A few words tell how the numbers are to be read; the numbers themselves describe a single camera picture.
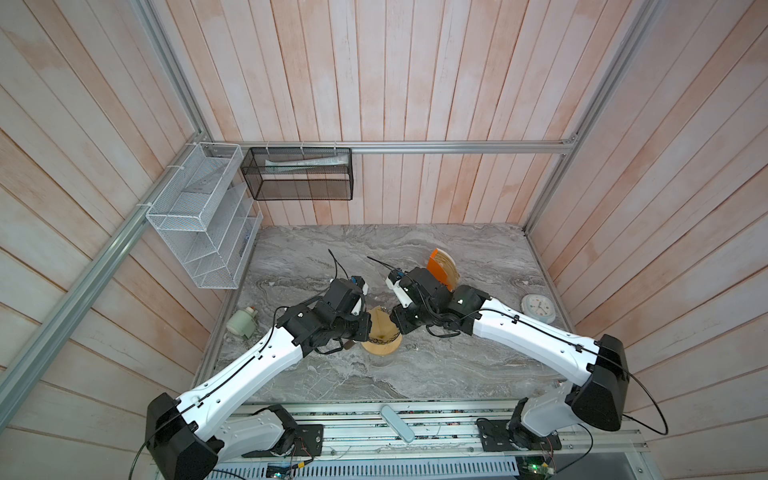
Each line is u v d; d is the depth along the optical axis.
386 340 0.73
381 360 0.86
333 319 0.55
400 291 0.60
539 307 0.95
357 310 0.60
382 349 0.76
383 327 0.80
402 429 0.73
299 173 1.06
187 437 0.37
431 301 0.56
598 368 0.41
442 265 0.97
